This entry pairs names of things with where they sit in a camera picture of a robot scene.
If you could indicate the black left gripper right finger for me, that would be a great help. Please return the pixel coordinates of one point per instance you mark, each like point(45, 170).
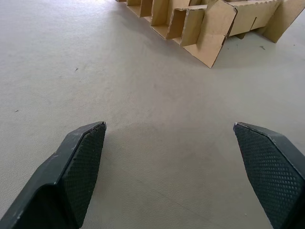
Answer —
point(274, 167)

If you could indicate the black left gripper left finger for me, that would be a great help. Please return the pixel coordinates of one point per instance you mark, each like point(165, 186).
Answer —
point(71, 171)

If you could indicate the brown cardboard divider insert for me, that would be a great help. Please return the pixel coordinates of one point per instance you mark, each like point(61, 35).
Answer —
point(209, 26)

